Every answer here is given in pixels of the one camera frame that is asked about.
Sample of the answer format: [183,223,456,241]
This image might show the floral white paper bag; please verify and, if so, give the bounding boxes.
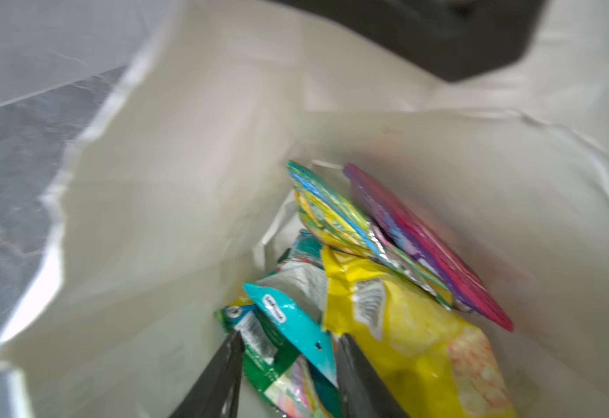
[0,1,609,417]

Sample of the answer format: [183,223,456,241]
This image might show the magenta purple candy packet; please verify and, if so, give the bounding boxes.
[343,164,513,332]

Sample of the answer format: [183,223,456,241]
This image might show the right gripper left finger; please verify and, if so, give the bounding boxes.
[169,331,245,418]

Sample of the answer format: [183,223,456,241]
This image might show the green yellow striped candy packet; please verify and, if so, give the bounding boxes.
[287,161,454,309]

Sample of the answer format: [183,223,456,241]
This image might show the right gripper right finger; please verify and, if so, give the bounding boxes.
[335,334,408,418]

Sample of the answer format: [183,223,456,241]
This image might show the teal mint candy packet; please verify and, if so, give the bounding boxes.
[242,229,345,418]

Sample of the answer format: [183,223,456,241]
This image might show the yellow snack packet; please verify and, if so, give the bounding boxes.
[321,246,517,417]

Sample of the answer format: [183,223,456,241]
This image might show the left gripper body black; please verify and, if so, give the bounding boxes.
[287,0,546,82]

